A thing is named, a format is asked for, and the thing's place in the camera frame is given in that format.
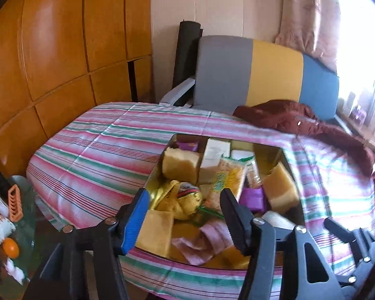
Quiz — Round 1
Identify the purple snack packet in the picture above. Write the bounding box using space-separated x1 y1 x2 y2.
176 141 199 153
239 185 268 213

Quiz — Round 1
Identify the green yellow cracker packet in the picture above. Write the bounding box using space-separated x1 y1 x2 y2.
204 157 247 213

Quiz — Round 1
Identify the striped bed sheet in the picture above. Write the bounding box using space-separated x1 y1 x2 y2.
27 102 375 299

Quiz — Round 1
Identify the wooden side table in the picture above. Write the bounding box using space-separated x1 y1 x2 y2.
336 111 375 149

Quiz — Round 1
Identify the white sock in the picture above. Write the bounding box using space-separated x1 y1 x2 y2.
261 210 295 230

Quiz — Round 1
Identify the pink sock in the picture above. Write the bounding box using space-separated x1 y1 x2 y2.
170 218 233 266

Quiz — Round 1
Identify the orange plastic rack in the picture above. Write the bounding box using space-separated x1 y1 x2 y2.
8 184 24 223

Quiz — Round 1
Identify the yellow sponge block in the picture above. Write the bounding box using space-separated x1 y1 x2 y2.
162 147 201 185
135 210 174 257
262 162 300 215

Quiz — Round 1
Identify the orange fruit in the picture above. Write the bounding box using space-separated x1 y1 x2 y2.
1 237 20 259

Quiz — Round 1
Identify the wooden wardrobe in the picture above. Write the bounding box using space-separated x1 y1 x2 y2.
0 0 154 176

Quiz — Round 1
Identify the purple tissue box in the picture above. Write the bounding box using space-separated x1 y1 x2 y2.
350 104 367 125

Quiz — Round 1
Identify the long cracker box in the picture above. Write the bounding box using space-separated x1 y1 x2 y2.
198 138 231 184

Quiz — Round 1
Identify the black rolled mat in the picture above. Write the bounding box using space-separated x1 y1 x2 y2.
172 20 203 88

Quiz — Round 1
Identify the grey yellow blue chair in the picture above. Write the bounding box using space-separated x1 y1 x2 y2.
160 35 339 123

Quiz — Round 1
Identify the maroon puffer jacket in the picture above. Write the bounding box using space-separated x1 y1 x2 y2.
233 99 375 177

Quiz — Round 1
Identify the pink curtain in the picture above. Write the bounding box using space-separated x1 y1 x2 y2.
276 0 341 73

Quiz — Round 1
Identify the yellow sponge block front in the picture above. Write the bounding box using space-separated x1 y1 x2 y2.
162 147 201 185

